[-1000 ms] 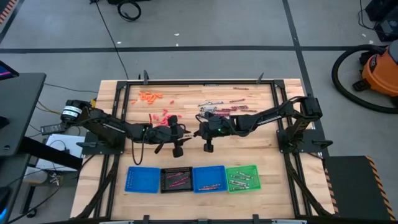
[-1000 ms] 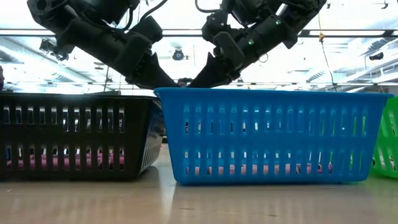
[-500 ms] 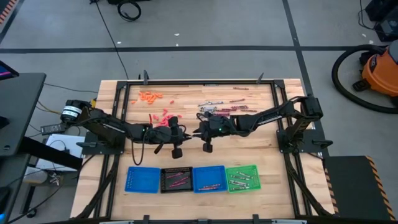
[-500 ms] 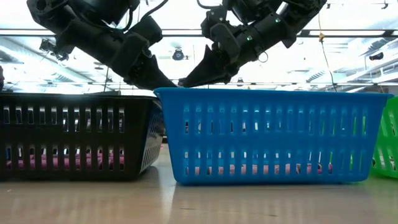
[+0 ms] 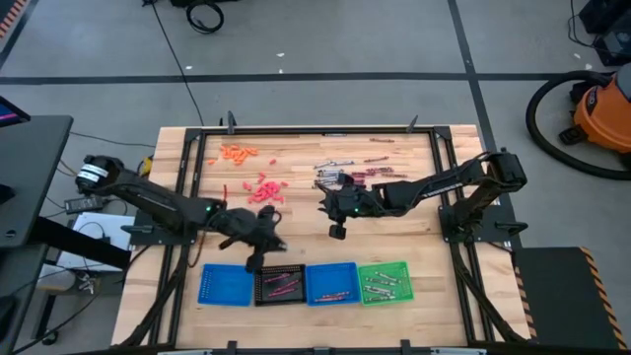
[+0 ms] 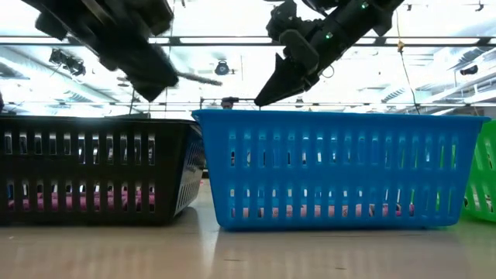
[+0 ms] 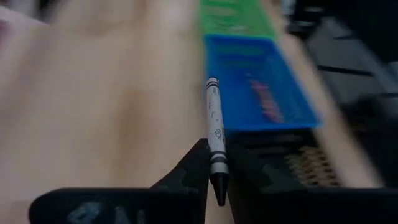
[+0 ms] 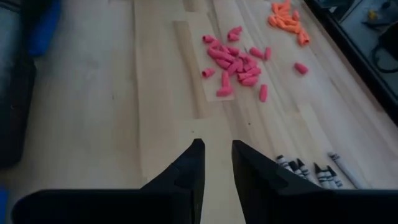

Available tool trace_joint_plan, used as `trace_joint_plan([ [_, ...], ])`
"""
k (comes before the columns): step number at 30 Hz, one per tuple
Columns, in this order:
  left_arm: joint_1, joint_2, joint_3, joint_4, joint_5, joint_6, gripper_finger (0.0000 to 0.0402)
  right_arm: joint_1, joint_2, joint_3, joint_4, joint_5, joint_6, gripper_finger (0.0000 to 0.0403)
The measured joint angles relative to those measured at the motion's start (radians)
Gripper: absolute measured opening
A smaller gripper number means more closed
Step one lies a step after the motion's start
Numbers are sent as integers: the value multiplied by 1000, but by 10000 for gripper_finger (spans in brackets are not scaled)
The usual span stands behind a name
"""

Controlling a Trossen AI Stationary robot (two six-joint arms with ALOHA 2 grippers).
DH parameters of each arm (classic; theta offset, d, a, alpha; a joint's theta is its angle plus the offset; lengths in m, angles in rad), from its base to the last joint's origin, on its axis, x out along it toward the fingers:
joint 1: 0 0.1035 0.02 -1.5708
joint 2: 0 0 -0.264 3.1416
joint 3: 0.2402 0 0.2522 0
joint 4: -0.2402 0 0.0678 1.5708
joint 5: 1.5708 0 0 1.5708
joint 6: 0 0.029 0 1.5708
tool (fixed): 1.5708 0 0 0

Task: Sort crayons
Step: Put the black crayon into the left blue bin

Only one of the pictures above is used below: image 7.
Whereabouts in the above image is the blue plastic basket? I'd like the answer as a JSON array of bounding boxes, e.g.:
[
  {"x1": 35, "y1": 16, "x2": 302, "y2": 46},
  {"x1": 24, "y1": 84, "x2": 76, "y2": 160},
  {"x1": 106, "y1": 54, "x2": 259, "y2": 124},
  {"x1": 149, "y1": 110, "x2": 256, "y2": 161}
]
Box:
[{"x1": 203, "y1": 33, "x2": 321, "y2": 131}]

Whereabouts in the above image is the grey wrapper black crayon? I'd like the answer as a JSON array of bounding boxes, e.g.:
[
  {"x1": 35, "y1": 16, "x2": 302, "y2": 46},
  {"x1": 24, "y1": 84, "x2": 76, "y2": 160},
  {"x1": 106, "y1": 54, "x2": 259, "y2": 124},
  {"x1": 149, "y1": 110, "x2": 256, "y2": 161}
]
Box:
[{"x1": 205, "y1": 77, "x2": 230, "y2": 207}]

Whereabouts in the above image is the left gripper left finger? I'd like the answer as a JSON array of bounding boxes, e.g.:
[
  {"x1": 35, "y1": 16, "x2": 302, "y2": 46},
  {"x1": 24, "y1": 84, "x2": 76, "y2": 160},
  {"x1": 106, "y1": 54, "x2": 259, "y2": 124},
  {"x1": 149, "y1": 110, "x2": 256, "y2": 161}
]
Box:
[{"x1": 28, "y1": 138, "x2": 210, "y2": 224}]

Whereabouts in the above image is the black plastic basket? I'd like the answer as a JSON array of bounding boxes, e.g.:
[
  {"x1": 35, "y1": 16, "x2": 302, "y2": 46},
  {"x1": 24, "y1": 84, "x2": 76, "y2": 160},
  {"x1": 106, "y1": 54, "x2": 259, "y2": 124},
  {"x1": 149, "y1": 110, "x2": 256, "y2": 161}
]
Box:
[{"x1": 226, "y1": 128, "x2": 343, "y2": 189}]

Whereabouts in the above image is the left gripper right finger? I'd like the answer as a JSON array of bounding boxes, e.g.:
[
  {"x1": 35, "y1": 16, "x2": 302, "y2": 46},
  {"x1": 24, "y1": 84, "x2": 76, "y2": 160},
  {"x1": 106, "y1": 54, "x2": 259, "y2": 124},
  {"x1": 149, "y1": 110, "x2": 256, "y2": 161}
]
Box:
[{"x1": 228, "y1": 149, "x2": 398, "y2": 224}]

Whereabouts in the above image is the green plastic basket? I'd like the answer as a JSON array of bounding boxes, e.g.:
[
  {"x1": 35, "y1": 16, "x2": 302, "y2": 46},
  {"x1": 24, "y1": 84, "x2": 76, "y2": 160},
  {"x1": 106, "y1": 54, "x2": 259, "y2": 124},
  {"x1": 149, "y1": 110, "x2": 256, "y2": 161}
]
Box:
[{"x1": 198, "y1": 0, "x2": 278, "y2": 40}]

